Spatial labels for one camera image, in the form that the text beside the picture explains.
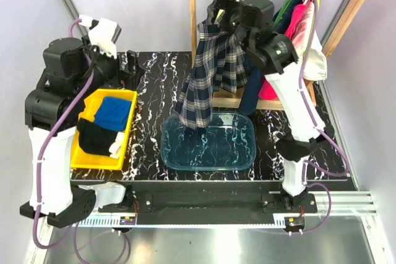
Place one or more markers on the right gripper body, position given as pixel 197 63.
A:
pixel 224 0

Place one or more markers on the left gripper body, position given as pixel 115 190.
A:
pixel 127 78

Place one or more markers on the navy plaid skirt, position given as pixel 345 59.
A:
pixel 218 64

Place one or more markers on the blue denim garment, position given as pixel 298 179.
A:
pixel 254 84

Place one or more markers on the green hanger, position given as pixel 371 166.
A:
pixel 283 16

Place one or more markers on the pink red t-shirt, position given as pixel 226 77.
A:
pixel 294 30

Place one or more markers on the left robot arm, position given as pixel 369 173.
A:
pixel 74 69

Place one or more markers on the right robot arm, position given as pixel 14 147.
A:
pixel 251 22

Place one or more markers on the blue folded cloth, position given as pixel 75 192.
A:
pixel 113 113

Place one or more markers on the black folded cloth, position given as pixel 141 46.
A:
pixel 93 139

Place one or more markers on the yellow plastic bin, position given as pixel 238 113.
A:
pixel 80 159

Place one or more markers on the white garment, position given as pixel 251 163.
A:
pixel 316 65

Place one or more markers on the clear blue plastic tub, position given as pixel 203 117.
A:
pixel 228 143

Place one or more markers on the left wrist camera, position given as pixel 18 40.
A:
pixel 102 33

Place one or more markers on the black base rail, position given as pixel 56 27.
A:
pixel 192 203

